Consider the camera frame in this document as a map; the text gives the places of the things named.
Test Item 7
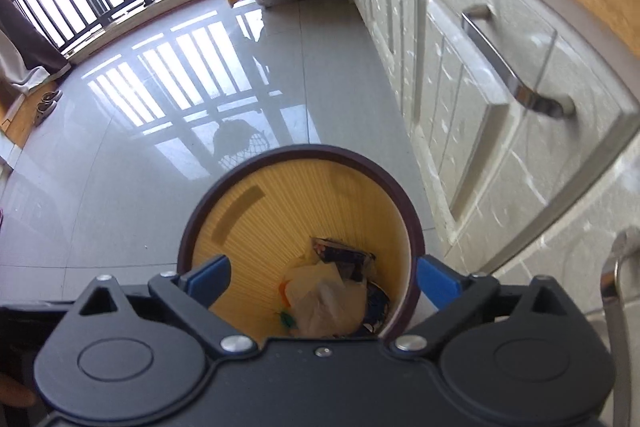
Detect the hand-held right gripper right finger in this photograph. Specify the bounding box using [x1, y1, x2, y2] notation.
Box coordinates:
[390, 255, 583, 360]

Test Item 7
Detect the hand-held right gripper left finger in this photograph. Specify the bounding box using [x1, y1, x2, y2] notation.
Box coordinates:
[67, 255, 260, 360]

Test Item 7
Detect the blue floral tissue packet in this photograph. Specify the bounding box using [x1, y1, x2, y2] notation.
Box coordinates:
[311, 236, 377, 283]

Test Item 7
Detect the yellow waste bin brown rim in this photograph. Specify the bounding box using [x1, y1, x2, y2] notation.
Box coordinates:
[177, 145, 426, 343]

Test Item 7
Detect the person's left hand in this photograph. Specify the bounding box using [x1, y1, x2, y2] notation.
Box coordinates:
[0, 376, 37, 408]

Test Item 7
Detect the orange green wrapper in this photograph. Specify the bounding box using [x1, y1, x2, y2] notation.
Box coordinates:
[276, 282, 300, 333]

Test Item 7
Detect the crumpled translucent plastic bag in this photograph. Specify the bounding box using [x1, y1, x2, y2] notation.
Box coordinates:
[284, 257, 370, 338]

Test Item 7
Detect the white embossed bench cabinet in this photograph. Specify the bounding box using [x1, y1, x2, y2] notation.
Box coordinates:
[332, 0, 640, 427]

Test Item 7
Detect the brown curtain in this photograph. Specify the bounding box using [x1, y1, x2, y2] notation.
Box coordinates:
[0, 0, 71, 95]

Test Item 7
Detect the metal cabinet handle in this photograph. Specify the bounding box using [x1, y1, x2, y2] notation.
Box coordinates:
[599, 227, 640, 427]
[460, 4, 577, 118]

